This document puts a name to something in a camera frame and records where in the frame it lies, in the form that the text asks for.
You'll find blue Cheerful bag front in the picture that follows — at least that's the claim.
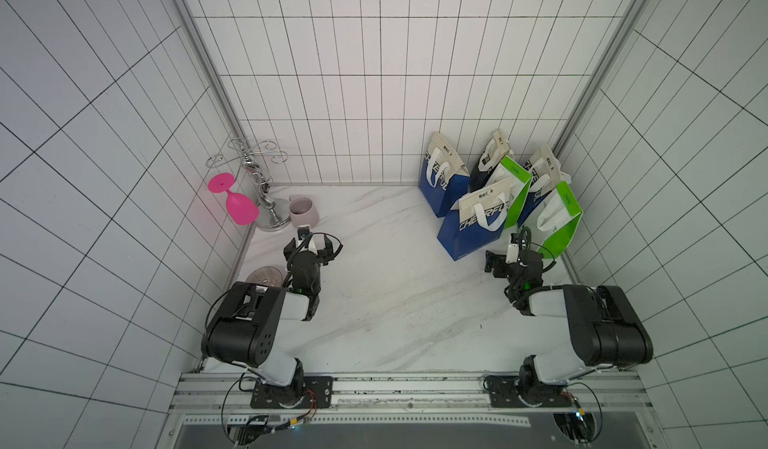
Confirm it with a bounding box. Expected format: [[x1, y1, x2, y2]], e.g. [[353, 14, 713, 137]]
[[437, 182, 508, 261]]

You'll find blue cheerful bag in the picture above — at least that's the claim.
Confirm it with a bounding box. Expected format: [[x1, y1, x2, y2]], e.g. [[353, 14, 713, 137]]
[[418, 132, 470, 218], [437, 182, 508, 261]]

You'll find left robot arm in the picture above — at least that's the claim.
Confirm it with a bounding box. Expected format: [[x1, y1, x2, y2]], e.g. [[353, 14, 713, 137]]
[[201, 227, 343, 388]]

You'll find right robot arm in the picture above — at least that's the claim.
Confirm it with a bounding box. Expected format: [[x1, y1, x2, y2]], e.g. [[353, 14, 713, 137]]
[[484, 250, 653, 392]]

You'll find green white bag right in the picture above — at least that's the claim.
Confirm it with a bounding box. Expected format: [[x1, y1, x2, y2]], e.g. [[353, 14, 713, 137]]
[[529, 182, 583, 259]]

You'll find green white bag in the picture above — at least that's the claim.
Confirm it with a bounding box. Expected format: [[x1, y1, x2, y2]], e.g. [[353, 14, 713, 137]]
[[485, 155, 533, 229], [529, 182, 583, 259]]

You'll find green white bag left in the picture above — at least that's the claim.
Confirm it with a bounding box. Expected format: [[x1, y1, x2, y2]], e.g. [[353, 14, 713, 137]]
[[485, 155, 533, 229]]

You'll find dark blue bag behind right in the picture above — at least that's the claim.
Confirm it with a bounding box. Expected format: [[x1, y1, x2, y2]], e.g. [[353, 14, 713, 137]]
[[517, 143, 571, 226]]

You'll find dark bag behind left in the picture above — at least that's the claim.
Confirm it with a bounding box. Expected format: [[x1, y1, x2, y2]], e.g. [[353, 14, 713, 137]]
[[469, 130, 511, 192]]

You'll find mauve ceramic mug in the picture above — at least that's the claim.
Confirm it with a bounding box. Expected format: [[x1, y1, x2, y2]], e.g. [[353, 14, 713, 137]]
[[288, 195, 320, 228]]

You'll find chrome glass holder stand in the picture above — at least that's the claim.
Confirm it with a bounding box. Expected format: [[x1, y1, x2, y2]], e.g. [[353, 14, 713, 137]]
[[205, 137, 291, 232]]

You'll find round drain cover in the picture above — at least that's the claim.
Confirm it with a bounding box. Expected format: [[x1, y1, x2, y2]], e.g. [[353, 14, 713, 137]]
[[245, 266, 284, 287]]

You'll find pink plastic wine glass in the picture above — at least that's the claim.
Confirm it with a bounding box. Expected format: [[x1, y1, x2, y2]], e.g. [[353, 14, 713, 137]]
[[207, 173, 260, 226]]

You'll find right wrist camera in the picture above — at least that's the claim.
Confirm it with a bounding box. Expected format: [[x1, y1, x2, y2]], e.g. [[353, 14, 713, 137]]
[[505, 233, 520, 264]]

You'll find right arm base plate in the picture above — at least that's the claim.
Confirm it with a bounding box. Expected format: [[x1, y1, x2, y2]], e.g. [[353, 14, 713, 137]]
[[482, 375, 572, 409]]

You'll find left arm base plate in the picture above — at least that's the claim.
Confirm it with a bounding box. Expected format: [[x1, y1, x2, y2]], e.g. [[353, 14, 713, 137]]
[[250, 376, 334, 410]]

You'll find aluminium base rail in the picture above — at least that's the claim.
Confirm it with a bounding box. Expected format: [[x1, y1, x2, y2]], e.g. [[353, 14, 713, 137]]
[[169, 372, 650, 415]]

